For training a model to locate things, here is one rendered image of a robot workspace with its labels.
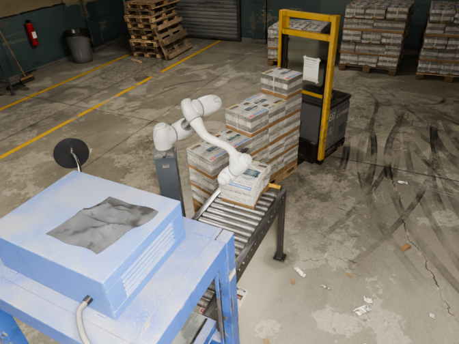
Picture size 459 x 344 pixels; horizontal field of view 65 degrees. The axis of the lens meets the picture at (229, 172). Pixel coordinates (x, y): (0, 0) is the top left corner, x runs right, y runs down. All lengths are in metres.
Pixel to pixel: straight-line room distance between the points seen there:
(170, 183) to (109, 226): 2.07
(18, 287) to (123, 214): 0.50
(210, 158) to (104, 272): 2.37
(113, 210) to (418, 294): 2.80
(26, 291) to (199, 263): 0.65
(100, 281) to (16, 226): 0.49
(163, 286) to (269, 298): 1.96
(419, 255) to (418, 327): 0.81
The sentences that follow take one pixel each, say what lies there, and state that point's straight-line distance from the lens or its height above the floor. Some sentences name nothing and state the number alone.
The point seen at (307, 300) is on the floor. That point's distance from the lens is 3.34.
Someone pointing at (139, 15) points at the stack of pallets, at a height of 1.02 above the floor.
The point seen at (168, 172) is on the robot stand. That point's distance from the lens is 3.35.
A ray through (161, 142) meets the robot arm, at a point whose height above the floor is 1.14.
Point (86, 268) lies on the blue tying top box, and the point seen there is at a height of 1.75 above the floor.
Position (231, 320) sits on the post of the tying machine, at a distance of 1.98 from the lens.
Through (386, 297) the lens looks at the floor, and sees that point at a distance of 3.51.
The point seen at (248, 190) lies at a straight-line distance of 2.72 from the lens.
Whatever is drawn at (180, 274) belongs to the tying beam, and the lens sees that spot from 1.48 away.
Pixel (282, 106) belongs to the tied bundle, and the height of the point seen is 1.02.
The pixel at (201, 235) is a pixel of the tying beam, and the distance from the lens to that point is 1.61.
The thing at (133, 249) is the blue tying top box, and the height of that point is 1.75.
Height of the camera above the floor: 2.65
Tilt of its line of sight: 34 degrees down
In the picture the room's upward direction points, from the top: 3 degrees counter-clockwise
